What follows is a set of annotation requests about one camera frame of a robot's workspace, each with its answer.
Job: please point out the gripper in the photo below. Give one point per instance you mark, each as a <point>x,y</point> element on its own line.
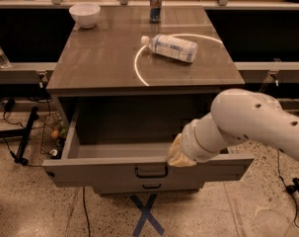
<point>188,141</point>

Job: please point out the grey top drawer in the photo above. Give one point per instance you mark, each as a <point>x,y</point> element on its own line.
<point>108,137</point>

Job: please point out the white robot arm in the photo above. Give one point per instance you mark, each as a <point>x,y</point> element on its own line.
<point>235,116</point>

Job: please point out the grey drawer cabinet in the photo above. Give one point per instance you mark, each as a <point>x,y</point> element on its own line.
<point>109,59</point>

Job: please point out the blue tape cross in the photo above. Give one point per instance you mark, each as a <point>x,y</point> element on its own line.
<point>146,215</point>

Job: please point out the clear plastic water bottle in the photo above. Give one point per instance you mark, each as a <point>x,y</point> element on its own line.
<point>179,49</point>

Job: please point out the black metal stand leg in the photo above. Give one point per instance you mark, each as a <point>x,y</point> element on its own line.
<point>24,134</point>

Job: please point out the blue silver drink can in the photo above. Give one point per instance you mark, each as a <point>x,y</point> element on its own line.
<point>155,11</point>

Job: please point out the white ceramic bowl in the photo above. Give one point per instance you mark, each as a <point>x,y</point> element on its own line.
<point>85,14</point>

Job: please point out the black top drawer handle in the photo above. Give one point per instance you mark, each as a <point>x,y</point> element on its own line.
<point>151,172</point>

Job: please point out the wire basket with fruit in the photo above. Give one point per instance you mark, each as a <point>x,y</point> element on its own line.
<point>53,136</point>

